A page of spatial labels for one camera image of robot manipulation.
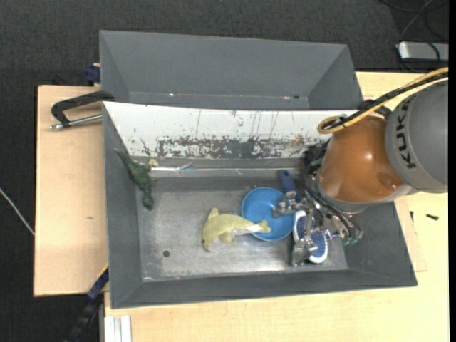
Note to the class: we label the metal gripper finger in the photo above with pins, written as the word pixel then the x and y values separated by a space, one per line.
pixel 303 249
pixel 285 206

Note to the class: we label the blue and white oval brush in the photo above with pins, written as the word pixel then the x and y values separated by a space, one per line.
pixel 320 249

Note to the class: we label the green toy dinosaur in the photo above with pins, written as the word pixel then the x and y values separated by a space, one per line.
pixel 142 178

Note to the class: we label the yellow toy dolphin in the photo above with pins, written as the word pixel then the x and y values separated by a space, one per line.
pixel 222 226

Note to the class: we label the blue bowl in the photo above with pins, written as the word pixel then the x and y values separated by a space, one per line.
pixel 260 205

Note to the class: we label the small black screw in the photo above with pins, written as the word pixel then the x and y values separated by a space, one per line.
pixel 432 217

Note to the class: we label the pale brown flat board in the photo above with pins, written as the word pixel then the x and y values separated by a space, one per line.
pixel 71 191

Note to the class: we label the grey metal bin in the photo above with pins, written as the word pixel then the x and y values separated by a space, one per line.
pixel 221 262

